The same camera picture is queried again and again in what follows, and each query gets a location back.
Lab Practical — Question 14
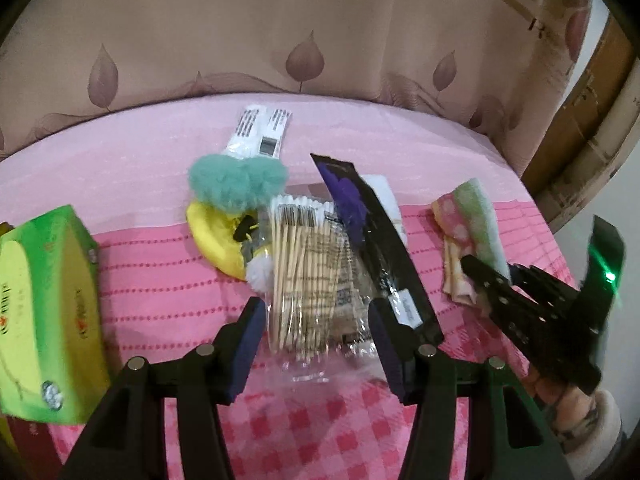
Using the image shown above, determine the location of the brown wooden board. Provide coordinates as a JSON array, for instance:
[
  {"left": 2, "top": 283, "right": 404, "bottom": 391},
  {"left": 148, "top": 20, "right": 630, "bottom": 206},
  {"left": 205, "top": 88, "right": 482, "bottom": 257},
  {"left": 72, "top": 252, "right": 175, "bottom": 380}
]
[{"left": 520, "top": 15, "right": 640, "bottom": 233}]

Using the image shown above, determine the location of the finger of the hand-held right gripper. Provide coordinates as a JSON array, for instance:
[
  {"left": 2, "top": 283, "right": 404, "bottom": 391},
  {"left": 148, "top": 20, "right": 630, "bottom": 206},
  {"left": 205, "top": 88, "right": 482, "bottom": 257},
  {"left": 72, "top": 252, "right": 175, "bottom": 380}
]
[
  {"left": 459, "top": 254, "right": 602, "bottom": 395},
  {"left": 509, "top": 263, "right": 583, "bottom": 328}
]

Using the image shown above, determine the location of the green and pink dotted cloth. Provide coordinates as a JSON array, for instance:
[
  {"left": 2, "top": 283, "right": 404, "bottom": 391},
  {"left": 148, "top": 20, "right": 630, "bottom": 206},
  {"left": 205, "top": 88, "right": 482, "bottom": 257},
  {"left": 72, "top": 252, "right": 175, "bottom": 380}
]
[{"left": 431, "top": 177, "right": 512, "bottom": 311}]

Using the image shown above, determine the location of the person's right forearm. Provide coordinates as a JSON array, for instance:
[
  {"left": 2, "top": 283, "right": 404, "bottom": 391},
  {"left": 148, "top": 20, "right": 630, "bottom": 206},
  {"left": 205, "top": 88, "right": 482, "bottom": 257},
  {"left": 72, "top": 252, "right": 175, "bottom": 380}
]
[{"left": 560, "top": 389, "right": 632, "bottom": 478}]

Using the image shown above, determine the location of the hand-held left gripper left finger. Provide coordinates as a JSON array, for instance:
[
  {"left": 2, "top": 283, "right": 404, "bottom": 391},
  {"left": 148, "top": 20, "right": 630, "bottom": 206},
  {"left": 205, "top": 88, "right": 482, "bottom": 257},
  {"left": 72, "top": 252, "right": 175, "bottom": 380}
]
[{"left": 60, "top": 296, "right": 268, "bottom": 480}]

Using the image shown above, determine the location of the person's right hand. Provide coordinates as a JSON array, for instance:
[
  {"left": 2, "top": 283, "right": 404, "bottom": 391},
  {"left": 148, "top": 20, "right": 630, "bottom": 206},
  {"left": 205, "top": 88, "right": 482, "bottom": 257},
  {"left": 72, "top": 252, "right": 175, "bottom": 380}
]
[{"left": 532, "top": 367, "right": 598, "bottom": 441}]

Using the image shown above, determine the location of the white tube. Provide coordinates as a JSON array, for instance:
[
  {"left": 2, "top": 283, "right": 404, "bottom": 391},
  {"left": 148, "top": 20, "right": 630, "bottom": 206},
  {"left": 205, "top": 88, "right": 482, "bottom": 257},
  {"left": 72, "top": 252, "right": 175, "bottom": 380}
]
[{"left": 222, "top": 105, "right": 293, "bottom": 161}]

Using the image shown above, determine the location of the dark red box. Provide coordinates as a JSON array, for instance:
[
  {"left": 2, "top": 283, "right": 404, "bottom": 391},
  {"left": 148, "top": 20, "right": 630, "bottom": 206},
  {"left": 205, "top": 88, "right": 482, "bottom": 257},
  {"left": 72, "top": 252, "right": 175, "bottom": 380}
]
[{"left": 0, "top": 412, "right": 66, "bottom": 480}]

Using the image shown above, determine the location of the black and purple packet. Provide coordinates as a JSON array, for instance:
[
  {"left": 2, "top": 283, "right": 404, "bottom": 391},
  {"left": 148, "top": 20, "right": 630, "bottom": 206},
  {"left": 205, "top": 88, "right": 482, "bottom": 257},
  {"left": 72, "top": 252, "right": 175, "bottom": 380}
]
[{"left": 310, "top": 152, "right": 445, "bottom": 348}]

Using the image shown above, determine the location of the pink checked tablecloth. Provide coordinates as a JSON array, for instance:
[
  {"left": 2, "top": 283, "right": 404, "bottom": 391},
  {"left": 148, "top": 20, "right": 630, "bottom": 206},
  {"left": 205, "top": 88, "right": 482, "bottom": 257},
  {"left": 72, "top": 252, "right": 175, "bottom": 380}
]
[{"left": 0, "top": 91, "right": 581, "bottom": 480}]

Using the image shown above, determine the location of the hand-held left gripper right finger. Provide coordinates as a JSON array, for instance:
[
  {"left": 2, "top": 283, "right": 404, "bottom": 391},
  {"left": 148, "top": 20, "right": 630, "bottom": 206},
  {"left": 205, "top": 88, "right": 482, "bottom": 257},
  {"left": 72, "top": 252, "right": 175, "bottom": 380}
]
[{"left": 367, "top": 297, "right": 573, "bottom": 480}]

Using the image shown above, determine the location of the beige leaf print curtain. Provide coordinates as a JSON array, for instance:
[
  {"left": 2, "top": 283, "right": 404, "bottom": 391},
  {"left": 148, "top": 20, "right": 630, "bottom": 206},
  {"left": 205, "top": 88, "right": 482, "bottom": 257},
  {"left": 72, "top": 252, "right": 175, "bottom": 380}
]
[{"left": 0, "top": 0, "right": 593, "bottom": 176}]

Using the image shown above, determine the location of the teal fluffy plush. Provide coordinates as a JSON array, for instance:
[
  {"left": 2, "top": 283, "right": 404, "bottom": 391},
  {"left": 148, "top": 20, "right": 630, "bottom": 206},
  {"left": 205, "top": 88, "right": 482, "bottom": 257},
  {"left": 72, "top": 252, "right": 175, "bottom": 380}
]
[{"left": 187, "top": 154, "right": 289, "bottom": 213}]

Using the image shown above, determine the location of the green tissue box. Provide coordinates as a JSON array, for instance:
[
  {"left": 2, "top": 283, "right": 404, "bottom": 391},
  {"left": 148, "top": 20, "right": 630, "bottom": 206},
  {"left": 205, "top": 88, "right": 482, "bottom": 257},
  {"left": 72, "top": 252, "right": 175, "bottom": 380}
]
[{"left": 0, "top": 204, "right": 112, "bottom": 425}]

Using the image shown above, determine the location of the bag of cotton swabs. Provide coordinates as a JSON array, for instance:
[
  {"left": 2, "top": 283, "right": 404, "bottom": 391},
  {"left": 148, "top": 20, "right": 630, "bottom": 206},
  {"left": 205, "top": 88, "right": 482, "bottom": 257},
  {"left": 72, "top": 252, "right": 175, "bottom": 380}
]
[{"left": 267, "top": 194, "right": 381, "bottom": 383}]

